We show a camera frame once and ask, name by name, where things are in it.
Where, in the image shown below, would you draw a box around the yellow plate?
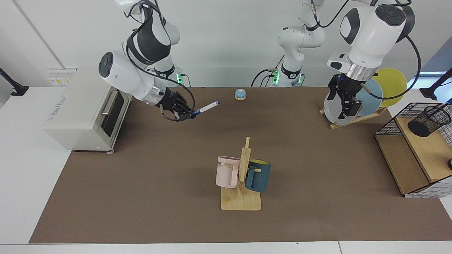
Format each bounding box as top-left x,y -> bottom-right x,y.
370,68 -> 407,108

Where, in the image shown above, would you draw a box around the wooden cup stand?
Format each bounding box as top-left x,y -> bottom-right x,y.
221,137 -> 262,211

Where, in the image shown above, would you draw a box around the wire basket with wooden floor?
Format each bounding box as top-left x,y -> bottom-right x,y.
374,102 -> 452,199

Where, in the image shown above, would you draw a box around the dark blue cup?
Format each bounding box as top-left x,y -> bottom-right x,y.
245,159 -> 272,193

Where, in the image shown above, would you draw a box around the pale toaster oven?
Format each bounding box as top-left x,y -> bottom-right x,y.
43,69 -> 133,154

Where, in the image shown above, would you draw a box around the white wall socket panel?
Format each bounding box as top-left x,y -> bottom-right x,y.
47,68 -> 77,87

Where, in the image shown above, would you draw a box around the light blue plate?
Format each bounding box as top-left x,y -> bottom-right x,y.
348,78 -> 383,117

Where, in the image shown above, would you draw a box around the grey plate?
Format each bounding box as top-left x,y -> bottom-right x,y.
323,88 -> 360,126

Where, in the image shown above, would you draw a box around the pink cup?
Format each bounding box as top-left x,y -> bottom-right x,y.
216,156 -> 241,189

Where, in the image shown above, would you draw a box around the blue and white marker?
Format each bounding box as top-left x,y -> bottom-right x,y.
191,101 -> 221,116

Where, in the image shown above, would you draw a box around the brown table cloth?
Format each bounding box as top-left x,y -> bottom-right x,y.
29,87 -> 452,244

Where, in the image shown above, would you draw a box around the black mesh pen holder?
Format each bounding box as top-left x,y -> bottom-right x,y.
408,105 -> 452,138

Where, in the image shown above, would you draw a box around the black clamp stand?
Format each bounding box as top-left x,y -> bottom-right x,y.
0,68 -> 29,96
420,69 -> 452,101

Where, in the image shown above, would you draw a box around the black base cables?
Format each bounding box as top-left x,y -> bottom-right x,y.
251,55 -> 283,87

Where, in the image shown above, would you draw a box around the wooden plate rack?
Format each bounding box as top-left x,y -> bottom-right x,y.
319,106 -> 388,129

